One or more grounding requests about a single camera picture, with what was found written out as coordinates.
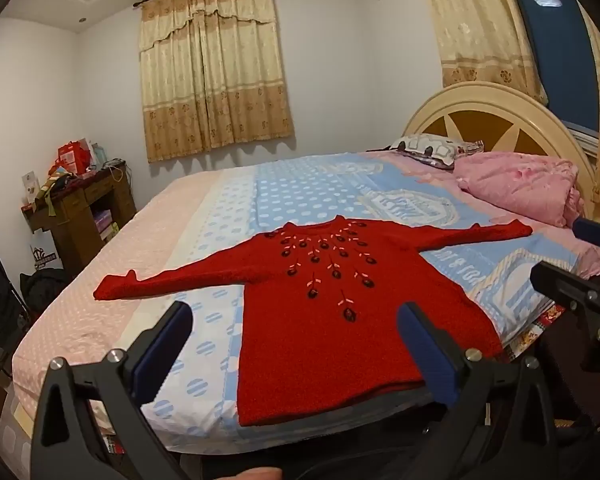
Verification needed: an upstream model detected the black fabric case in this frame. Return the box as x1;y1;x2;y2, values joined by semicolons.
0;225;31;373

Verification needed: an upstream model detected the green cloth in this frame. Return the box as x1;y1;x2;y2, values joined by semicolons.
40;175;76;218

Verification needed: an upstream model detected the cream wooden headboard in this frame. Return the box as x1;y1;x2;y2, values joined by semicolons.
402;81;598;221

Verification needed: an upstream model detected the patterned pillow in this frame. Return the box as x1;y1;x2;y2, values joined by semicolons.
390;133;485;171

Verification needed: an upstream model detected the black bag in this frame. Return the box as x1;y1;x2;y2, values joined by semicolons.
20;269;71;311

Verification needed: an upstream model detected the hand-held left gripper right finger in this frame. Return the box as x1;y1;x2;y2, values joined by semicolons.
397;302;573;480

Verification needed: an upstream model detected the red knitted sweater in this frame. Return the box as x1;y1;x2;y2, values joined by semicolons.
93;215;533;427

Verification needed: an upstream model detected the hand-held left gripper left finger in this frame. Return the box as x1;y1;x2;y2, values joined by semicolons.
30;301;196;480

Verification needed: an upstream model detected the red gift bag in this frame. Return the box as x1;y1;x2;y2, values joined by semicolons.
56;141;92;177

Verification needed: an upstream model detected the blue printed bedsheet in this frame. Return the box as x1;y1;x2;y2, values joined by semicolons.
145;150;600;436

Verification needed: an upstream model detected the wide beige patterned curtain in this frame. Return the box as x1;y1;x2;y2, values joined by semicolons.
139;0;297;163

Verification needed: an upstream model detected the pink blanket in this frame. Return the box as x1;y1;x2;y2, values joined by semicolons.
452;152;586;228

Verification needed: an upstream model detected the small white box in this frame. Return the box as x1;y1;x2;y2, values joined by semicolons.
21;170;43;206

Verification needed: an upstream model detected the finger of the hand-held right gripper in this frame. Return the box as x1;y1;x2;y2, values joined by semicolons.
530;260;600;373
572;217;600;254

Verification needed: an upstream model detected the red patterned mattress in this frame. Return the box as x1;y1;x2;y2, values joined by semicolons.
500;305;566;361

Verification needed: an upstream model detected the brown wooden desk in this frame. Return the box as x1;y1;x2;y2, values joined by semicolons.
22;160;138;273

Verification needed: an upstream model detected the pink dotted bedsheet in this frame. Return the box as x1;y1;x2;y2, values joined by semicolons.
12;167;261;453

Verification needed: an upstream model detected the window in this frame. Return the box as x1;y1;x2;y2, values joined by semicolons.
510;0;600;133

